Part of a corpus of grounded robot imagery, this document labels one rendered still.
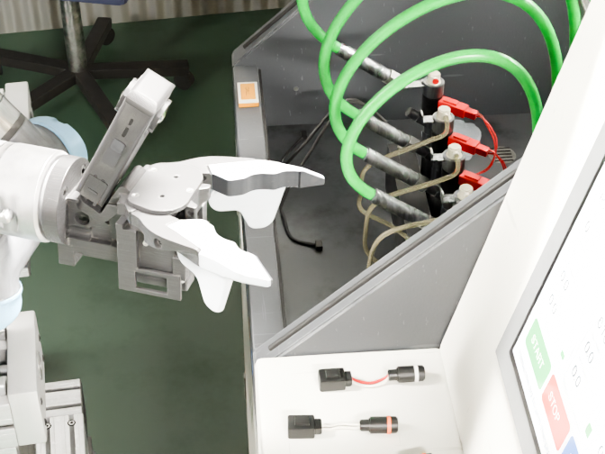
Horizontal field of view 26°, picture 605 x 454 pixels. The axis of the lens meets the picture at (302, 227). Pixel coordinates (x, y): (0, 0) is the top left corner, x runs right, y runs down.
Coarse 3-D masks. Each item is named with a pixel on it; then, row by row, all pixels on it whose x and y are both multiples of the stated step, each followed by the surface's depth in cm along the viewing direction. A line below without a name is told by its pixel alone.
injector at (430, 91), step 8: (424, 80) 174; (424, 88) 174; (432, 88) 173; (440, 88) 173; (424, 96) 174; (432, 96) 174; (440, 96) 174; (424, 104) 175; (432, 104) 174; (408, 112) 176; (416, 112) 176; (424, 112) 176; (432, 112) 175; (416, 120) 177; (424, 128) 178; (424, 136) 179; (424, 160) 181; (424, 168) 182; (424, 176) 183
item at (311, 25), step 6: (300, 0) 163; (306, 0) 164; (300, 6) 164; (306, 6) 164; (300, 12) 165; (306, 12) 165; (306, 18) 165; (312, 18) 166; (306, 24) 166; (312, 24) 166; (312, 30) 166; (318, 30) 167; (318, 36) 167; (324, 36) 167; (336, 42) 168; (336, 48) 168
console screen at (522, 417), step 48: (576, 192) 122; (576, 240) 121; (528, 288) 130; (576, 288) 119; (528, 336) 129; (576, 336) 118; (528, 384) 127; (576, 384) 117; (528, 432) 126; (576, 432) 115
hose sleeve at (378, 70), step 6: (342, 42) 169; (342, 48) 168; (348, 48) 169; (336, 54) 169; (342, 54) 169; (348, 54) 169; (366, 60) 170; (372, 60) 171; (360, 66) 170; (366, 66) 170; (372, 66) 171; (378, 66) 171; (372, 72) 171; (378, 72) 171; (384, 72) 171; (390, 72) 172; (384, 78) 172
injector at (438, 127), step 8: (432, 128) 168; (440, 128) 167; (432, 136) 169; (448, 136) 168; (432, 144) 170; (440, 144) 169; (416, 152) 170; (424, 152) 170; (440, 152) 170; (432, 168) 173; (440, 168) 172; (432, 176) 173; (440, 176) 173; (432, 200) 176; (440, 200) 176; (432, 208) 177; (440, 208) 177
